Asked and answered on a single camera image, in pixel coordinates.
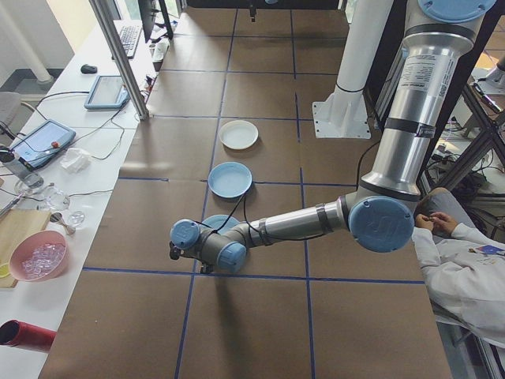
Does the metal jigger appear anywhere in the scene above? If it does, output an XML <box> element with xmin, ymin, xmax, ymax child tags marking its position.
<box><xmin>50</xmin><ymin>212</ymin><xmax>76</xmax><ymax>236</ymax></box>

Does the red cylinder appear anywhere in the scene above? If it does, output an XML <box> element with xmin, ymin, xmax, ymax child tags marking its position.
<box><xmin>0</xmin><ymin>318</ymin><xmax>58</xmax><ymax>355</ymax></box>

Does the silver aluminium extrusion bar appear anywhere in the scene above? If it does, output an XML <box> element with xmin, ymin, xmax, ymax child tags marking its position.
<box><xmin>373</xmin><ymin>47</ymin><xmax>403</xmax><ymax>133</ymax></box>

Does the wooden cutting board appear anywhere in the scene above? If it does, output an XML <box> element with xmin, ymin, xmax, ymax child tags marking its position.
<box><xmin>0</xmin><ymin>208</ymin><xmax>52</xmax><ymax>289</ymax></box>

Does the black monitor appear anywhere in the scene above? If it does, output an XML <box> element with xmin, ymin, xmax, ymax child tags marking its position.
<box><xmin>137</xmin><ymin>0</ymin><xmax>159</xmax><ymax>43</ymax></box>

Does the white ceramic plate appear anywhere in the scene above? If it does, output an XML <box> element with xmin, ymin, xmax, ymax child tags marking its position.
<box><xmin>219</xmin><ymin>119</ymin><xmax>260</xmax><ymax>150</ymax></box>

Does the clear glass bowl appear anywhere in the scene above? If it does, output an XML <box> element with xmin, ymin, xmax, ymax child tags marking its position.
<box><xmin>41</xmin><ymin>185</ymin><xmax>71</xmax><ymax>212</ymax></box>

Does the black and white keyboard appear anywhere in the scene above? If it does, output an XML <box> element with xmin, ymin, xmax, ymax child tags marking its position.
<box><xmin>116</xmin><ymin>25</ymin><xmax>143</xmax><ymax>60</ymax></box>

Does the pink bowl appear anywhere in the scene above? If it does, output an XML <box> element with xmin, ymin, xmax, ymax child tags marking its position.
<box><xmin>9</xmin><ymin>231</ymin><xmax>70</xmax><ymax>282</ymax></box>

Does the black metal bar frame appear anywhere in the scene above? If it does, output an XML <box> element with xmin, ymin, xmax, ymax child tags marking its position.
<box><xmin>420</xmin><ymin>81</ymin><xmax>505</xmax><ymax>206</ymax></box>

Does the person in white shirt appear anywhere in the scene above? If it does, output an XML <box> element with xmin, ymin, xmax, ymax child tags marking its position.
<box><xmin>410</xmin><ymin>187</ymin><xmax>505</xmax><ymax>351</ymax></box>

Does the white pedestal column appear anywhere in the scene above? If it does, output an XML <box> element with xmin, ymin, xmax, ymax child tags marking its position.
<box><xmin>311</xmin><ymin>0</ymin><xmax>398</xmax><ymax>140</ymax></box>

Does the light blue ceramic plate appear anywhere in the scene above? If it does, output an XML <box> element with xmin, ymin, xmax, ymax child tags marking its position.
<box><xmin>208</xmin><ymin>161</ymin><xmax>254</xmax><ymax>199</ymax></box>

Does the light blue teach pendant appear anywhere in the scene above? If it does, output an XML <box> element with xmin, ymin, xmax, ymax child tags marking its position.
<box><xmin>84</xmin><ymin>74</ymin><xmax>130</xmax><ymax>111</ymax></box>
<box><xmin>9</xmin><ymin>119</ymin><xmax>77</xmax><ymax>171</ymax></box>

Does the black pendant cable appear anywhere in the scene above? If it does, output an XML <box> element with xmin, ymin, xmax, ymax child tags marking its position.
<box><xmin>73</xmin><ymin>108</ymin><xmax>131</xmax><ymax>161</ymax></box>
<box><xmin>35</xmin><ymin>91</ymin><xmax>92</xmax><ymax>115</ymax></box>

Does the crumpled white tissue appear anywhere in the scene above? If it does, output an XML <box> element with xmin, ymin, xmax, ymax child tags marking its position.
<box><xmin>59</xmin><ymin>148</ymin><xmax>92</xmax><ymax>174</ymax></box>

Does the grey chair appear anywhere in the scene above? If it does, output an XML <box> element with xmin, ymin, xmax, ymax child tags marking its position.
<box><xmin>0</xmin><ymin>91</ymin><xmax>23</xmax><ymax>137</ymax></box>

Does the clear ice cube heap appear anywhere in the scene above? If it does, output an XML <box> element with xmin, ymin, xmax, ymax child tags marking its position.
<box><xmin>21</xmin><ymin>242</ymin><xmax>66</xmax><ymax>276</ymax></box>

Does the white round pillar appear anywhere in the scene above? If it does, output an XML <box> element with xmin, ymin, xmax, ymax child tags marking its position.
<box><xmin>0</xmin><ymin>0</ymin><xmax>54</xmax><ymax>84</ymax></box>

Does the black camera cable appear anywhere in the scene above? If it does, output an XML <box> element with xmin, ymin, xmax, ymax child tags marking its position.
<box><xmin>193</xmin><ymin>191</ymin><xmax>328</xmax><ymax>242</ymax></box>

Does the clear bottle with black cap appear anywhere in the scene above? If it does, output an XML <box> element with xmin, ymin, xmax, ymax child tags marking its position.
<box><xmin>0</xmin><ymin>144</ymin><xmax>45</xmax><ymax>189</ymax></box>

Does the tall aluminium frame post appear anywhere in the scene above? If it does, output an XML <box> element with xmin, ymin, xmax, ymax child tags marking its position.
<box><xmin>88</xmin><ymin>0</ymin><xmax>152</xmax><ymax>122</ymax></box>

